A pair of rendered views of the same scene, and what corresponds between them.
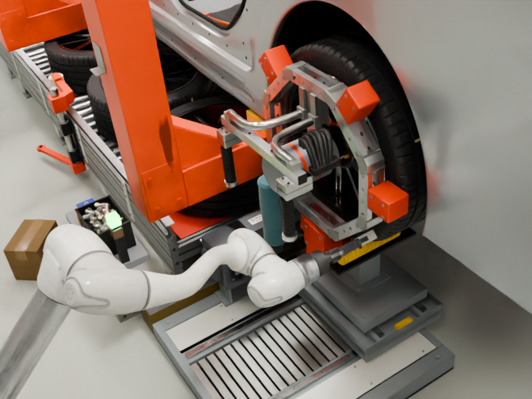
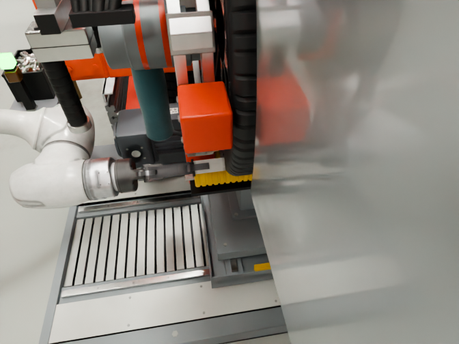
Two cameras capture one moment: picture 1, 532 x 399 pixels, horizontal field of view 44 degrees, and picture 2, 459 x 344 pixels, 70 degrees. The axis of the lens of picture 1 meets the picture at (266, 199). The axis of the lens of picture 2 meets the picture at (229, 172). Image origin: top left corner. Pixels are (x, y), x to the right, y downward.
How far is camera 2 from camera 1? 147 cm
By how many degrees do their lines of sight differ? 18
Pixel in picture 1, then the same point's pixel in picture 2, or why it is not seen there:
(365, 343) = (217, 269)
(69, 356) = not seen: hidden behind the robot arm
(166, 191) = not seen: hidden behind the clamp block
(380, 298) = (252, 232)
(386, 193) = (197, 99)
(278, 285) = (36, 186)
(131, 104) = not seen: outside the picture
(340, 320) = (210, 235)
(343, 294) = (220, 212)
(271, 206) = (141, 91)
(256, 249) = (53, 130)
